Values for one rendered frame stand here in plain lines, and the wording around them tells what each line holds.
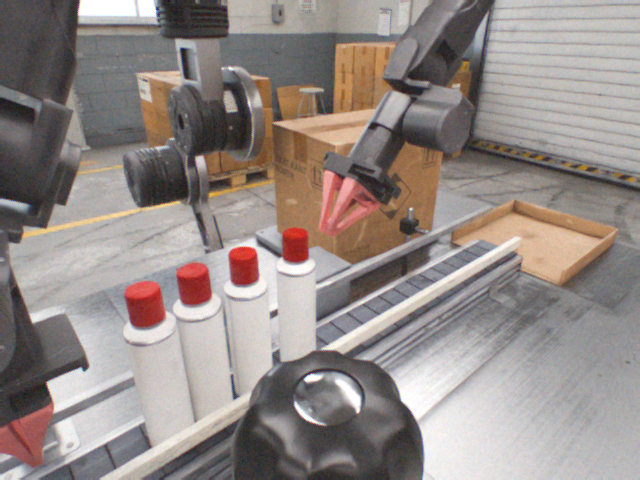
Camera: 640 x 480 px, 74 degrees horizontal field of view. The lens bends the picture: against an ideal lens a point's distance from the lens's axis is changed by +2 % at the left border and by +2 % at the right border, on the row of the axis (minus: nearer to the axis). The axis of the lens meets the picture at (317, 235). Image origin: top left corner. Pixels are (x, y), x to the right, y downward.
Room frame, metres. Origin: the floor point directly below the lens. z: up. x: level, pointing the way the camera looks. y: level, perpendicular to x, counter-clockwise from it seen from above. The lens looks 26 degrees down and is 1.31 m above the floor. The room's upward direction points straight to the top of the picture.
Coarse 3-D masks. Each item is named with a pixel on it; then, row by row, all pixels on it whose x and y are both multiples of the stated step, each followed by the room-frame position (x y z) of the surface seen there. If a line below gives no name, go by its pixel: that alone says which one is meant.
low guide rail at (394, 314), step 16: (512, 240) 0.78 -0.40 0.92; (496, 256) 0.73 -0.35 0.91; (464, 272) 0.66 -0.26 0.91; (432, 288) 0.60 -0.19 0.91; (448, 288) 0.63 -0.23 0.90; (400, 304) 0.56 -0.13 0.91; (416, 304) 0.57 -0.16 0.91; (384, 320) 0.52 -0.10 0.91; (352, 336) 0.48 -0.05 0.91; (368, 336) 0.50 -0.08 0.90; (240, 400) 0.36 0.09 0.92; (208, 416) 0.34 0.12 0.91; (224, 416) 0.34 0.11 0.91; (240, 416) 0.36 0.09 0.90; (192, 432) 0.32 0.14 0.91; (208, 432) 0.33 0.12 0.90; (160, 448) 0.30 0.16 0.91; (176, 448) 0.31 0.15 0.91; (128, 464) 0.28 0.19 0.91; (144, 464) 0.28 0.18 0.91; (160, 464) 0.29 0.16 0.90
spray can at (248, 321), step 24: (240, 264) 0.40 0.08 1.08; (240, 288) 0.40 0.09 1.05; (264, 288) 0.41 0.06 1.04; (240, 312) 0.39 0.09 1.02; (264, 312) 0.40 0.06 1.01; (240, 336) 0.39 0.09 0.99; (264, 336) 0.40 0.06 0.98; (240, 360) 0.39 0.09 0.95; (264, 360) 0.40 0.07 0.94; (240, 384) 0.40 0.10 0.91
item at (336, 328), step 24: (456, 264) 0.74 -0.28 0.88; (408, 288) 0.65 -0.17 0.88; (456, 288) 0.66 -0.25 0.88; (360, 312) 0.58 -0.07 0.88; (336, 336) 0.52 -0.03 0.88; (384, 336) 0.52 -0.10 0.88; (144, 432) 0.35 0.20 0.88; (216, 432) 0.35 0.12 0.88; (96, 456) 0.32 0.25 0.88; (120, 456) 0.32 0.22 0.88; (192, 456) 0.32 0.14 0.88
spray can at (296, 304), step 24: (288, 240) 0.45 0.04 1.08; (288, 264) 0.45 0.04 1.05; (312, 264) 0.46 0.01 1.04; (288, 288) 0.44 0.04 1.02; (312, 288) 0.45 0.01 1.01; (288, 312) 0.44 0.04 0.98; (312, 312) 0.45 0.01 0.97; (288, 336) 0.45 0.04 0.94; (312, 336) 0.45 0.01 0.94; (288, 360) 0.45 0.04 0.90
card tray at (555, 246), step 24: (504, 216) 1.09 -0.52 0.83; (528, 216) 1.09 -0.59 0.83; (552, 216) 1.04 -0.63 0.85; (576, 216) 1.00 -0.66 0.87; (456, 240) 0.94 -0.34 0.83; (480, 240) 0.94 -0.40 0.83; (504, 240) 0.94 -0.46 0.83; (528, 240) 0.94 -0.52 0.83; (552, 240) 0.94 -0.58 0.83; (576, 240) 0.94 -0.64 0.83; (600, 240) 0.94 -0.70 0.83; (528, 264) 0.82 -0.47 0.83; (552, 264) 0.82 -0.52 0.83; (576, 264) 0.78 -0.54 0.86
